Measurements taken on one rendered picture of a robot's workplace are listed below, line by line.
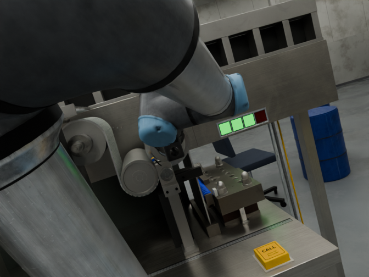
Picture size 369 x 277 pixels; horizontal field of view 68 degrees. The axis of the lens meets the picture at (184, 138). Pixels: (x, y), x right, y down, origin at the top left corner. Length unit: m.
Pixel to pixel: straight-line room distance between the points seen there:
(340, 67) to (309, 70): 10.17
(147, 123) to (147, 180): 0.42
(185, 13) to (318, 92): 1.33
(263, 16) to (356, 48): 10.59
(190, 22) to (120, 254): 0.22
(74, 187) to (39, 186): 0.03
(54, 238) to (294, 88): 1.30
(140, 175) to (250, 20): 0.86
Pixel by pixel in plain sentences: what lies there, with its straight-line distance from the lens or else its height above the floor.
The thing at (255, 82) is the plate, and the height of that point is 1.34.
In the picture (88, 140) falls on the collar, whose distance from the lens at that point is 0.85.
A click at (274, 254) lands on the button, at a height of 0.92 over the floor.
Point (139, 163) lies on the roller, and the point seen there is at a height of 1.22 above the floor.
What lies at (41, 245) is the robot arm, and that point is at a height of 1.31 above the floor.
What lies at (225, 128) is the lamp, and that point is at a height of 1.18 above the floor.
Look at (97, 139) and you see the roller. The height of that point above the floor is 1.33.
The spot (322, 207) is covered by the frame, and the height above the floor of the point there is 0.54.
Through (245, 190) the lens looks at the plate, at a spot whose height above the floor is 1.02.
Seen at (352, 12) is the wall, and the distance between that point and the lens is 12.03.
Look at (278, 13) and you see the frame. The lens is 1.45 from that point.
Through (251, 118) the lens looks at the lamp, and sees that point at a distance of 1.32.
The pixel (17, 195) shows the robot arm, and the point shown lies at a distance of 0.24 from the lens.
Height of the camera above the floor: 1.39
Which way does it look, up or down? 9 degrees down
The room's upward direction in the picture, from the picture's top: 17 degrees counter-clockwise
